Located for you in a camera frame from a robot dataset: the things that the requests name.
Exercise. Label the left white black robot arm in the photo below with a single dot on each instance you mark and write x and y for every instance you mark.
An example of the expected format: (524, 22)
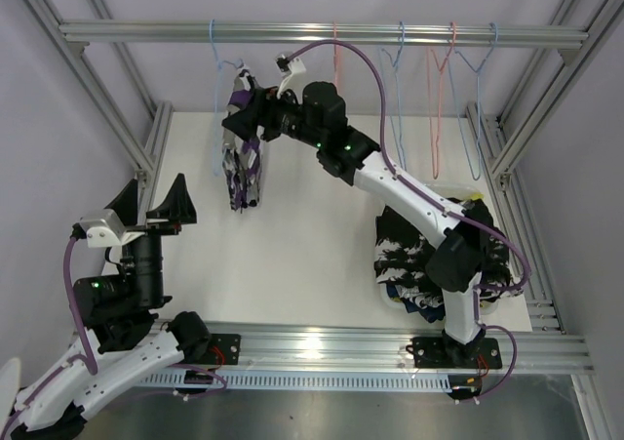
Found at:
(113, 316)

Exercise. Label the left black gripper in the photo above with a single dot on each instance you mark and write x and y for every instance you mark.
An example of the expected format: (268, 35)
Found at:
(176, 207)

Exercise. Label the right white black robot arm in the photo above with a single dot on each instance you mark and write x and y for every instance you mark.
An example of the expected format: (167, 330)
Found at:
(318, 119)

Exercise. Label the slotted cable duct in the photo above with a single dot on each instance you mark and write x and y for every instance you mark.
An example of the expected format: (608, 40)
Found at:
(403, 381)

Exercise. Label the purple grey patterned trousers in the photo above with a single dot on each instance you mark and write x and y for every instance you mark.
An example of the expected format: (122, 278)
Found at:
(241, 159)

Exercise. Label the black white floral trousers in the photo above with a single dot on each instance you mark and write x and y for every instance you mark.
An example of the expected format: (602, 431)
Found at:
(401, 252)

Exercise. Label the white plastic basket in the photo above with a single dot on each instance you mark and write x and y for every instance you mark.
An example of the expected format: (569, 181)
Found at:
(456, 192)

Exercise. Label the aluminium hanging rail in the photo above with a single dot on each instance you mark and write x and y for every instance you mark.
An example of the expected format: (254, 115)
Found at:
(222, 31)

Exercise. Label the pink wire hanger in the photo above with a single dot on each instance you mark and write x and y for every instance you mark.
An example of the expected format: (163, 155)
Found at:
(336, 57)
(435, 71)

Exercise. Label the light blue wire hanger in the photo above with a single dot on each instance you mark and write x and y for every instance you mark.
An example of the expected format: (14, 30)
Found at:
(477, 165)
(217, 131)

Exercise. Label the navy blue trousers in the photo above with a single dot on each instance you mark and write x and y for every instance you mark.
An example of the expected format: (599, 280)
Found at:
(429, 315)

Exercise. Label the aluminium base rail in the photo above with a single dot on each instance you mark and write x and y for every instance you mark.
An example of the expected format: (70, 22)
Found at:
(327, 349)

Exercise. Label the white newspaper print trousers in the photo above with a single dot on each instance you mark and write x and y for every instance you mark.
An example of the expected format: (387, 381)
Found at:
(419, 298)

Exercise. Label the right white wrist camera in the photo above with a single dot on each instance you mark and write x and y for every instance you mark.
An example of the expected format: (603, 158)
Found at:
(292, 70)

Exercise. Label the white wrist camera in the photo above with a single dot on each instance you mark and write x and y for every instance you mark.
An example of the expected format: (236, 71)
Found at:
(292, 70)
(104, 229)

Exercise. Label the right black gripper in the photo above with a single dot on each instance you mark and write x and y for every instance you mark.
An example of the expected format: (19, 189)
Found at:
(245, 122)

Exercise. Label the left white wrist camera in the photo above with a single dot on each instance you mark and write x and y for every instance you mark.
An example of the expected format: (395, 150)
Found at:
(104, 229)

